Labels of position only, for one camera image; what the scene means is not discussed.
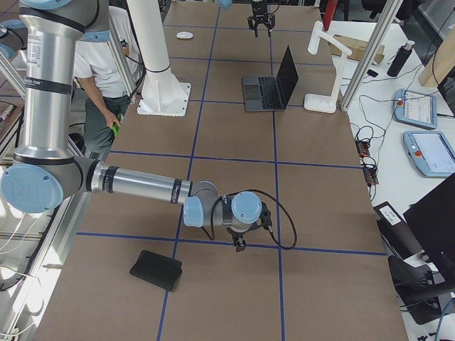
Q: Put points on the red cylinder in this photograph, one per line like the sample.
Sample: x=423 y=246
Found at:
x=329 y=13

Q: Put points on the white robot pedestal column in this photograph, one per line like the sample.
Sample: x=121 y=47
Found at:
x=162 y=93

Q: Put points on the blue teach pendant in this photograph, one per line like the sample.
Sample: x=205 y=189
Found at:
x=415 y=108
x=430 y=152

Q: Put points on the lower blue teach pendant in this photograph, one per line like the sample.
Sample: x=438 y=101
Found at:
x=430 y=152

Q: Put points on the small black square device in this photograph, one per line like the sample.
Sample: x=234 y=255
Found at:
x=372 y=73

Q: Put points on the upper blue teach pendant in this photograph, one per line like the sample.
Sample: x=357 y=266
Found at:
x=415 y=108

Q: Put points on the grey laptop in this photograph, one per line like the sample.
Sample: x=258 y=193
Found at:
x=269 y=93

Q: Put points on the white computer mouse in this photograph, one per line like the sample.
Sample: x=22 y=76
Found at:
x=184 y=35

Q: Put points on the aluminium frame post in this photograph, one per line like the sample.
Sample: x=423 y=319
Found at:
x=379 y=32

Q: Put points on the cardboard box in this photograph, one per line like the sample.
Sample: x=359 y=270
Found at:
x=358 y=47

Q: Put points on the person in white shirt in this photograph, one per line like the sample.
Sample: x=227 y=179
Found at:
x=107 y=99

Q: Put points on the black monitor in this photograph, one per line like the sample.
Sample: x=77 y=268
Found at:
x=431 y=220

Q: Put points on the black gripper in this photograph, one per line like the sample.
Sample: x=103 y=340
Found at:
x=260 y=8
x=237 y=234

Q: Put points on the orange black usb hub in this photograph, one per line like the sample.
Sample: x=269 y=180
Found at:
x=367 y=162

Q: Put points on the black water bottle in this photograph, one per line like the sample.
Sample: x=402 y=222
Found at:
x=400 y=59

